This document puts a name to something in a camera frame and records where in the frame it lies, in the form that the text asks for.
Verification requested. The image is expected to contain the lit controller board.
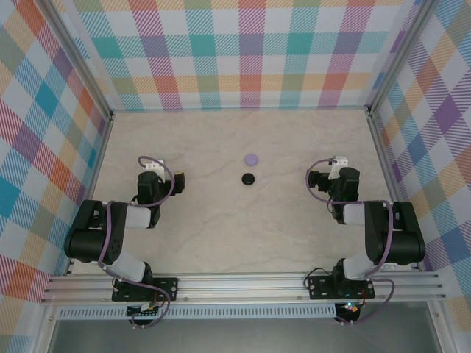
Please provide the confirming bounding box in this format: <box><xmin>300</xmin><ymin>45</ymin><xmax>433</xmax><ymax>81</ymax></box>
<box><xmin>338</xmin><ymin>300</ymin><xmax>364</xmax><ymax>315</ymax></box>

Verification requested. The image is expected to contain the black connector board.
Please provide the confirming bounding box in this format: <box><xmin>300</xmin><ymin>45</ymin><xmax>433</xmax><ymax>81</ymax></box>
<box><xmin>127</xmin><ymin>302</ymin><xmax>163</xmax><ymax>318</ymax></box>

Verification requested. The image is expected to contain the grey metal panel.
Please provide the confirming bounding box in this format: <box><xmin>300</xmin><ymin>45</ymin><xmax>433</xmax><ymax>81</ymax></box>
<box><xmin>47</xmin><ymin>318</ymin><xmax>442</xmax><ymax>353</ymax></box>

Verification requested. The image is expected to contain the aluminium frame side rail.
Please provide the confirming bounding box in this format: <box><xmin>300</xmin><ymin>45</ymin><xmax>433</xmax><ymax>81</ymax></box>
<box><xmin>65</xmin><ymin>112</ymin><xmax>115</xmax><ymax>276</ymax></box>
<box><xmin>366</xmin><ymin>105</ymin><xmax>421</xmax><ymax>272</ymax></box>

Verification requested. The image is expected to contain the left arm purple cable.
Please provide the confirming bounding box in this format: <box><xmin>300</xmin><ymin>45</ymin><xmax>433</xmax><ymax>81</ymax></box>
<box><xmin>97</xmin><ymin>156</ymin><xmax>174</xmax><ymax>329</ymax></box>

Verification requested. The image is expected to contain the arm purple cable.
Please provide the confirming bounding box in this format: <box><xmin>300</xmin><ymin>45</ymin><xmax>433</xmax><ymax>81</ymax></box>
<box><xmin>97</xmin><ymin>156</ymin><xmax>174</xmax><ymax>329</ymax></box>
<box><xmin>306</xmin><ymin>157</ymin><xmax>397</xmax><ymax>327</ymax></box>

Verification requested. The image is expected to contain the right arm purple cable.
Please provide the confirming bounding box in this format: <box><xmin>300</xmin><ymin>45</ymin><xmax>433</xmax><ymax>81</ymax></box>
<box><xmin>306</xmin><ymin>157</ymin><xmax>397</xmax><ymax>327</ymax></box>

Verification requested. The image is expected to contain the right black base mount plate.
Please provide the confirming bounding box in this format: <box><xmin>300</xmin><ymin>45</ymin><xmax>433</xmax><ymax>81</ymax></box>
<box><xmin>308</xmin><ymin>275</ymin><xmax>376</xmax><ymax>300</ymax></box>

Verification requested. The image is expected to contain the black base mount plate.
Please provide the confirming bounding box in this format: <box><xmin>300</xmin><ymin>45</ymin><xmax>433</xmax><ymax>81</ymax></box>
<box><xmin>112</xmin><ymin>277</ymin><xmax>180</xmax><ymax>302</ymax></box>
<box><xmin>308</xmin><ymin>275</ymin><xmax>376</xmax><ymax>300</ymax></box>

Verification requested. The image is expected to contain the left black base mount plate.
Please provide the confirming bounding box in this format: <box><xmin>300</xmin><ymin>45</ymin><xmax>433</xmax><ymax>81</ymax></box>
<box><xmin>112</xmin><ymin>277</ymin><xmax>180</xmax><ymax>302</ymax></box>

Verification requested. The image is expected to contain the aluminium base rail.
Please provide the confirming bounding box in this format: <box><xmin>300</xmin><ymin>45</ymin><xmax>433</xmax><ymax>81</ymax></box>
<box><xmin>40</xmin><ymin>271</ymin><xmax>446</xmax><ymax>304</ymax></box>

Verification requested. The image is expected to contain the perforated grey cable duct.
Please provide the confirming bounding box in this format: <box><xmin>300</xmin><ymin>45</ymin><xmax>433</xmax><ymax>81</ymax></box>
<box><xmin>58</xmin><ymin>307</ymin><xmax>338</xmax><ymax>321</ymax></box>

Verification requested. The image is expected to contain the aluminium frame post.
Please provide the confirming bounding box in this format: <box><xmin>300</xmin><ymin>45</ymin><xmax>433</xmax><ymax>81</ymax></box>
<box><xmin>43</xmin><ymin>0</ymin><xmax>114</xmax><ymax>121</ymax></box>
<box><xmin>366</xmin><ymin>0</ymin><xmax>443</xmax><ymax>115</ymax></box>

